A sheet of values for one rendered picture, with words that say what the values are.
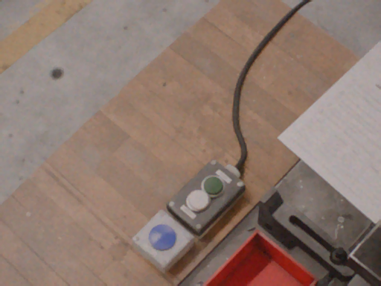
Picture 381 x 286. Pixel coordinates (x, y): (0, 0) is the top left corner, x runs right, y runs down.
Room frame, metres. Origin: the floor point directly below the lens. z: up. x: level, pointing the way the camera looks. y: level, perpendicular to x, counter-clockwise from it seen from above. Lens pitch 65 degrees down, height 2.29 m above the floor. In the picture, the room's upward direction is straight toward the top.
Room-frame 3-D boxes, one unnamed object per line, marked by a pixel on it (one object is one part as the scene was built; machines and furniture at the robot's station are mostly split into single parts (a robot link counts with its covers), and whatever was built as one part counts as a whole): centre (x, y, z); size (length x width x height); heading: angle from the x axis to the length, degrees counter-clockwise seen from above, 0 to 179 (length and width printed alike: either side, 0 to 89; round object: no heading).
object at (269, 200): (0.56, -0.09, 0.95); 0.06 x 0.03 x 0.09; 48
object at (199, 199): (0.59, 0.03, 0.93); 0.03 x 0.03 x 0.02
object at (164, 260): (0.54, 0.08, 0.90); 0.07 x 0.07 x 0.06; 48
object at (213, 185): (0.62, 0.01, 0.93); 0.03 x 0.03 x 0.02
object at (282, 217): (0.52, -0.14, 0.95); 0.15 x 0.03 x 0.10; 48
